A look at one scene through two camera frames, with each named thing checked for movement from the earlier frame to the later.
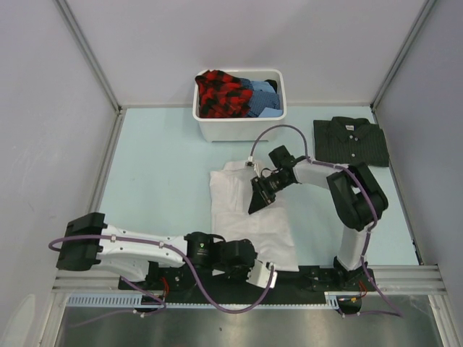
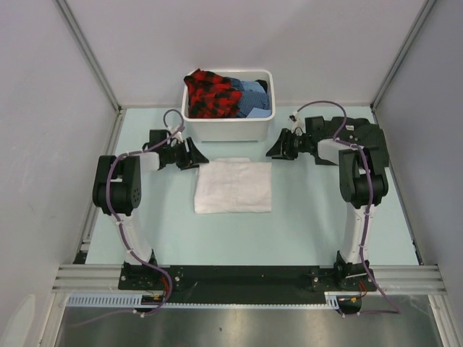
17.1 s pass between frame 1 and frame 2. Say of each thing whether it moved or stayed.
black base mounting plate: stayed
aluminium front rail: stayed
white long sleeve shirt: moved
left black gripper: moved
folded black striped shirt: stayed
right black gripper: moved
